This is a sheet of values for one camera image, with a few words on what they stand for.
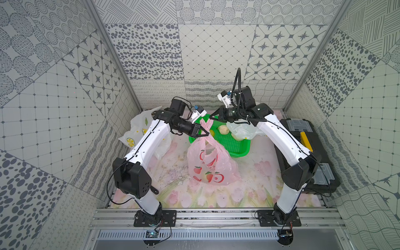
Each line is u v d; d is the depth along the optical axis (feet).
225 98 2.29
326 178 2.30
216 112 2.30
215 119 2.35
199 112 2.26
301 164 1.47
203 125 2.35
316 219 2.50
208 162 2.40
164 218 2.40
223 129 3.32
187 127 2.20
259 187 2.76
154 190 2.68
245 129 3.06
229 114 2.13
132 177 1.42
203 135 2.36
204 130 2.36
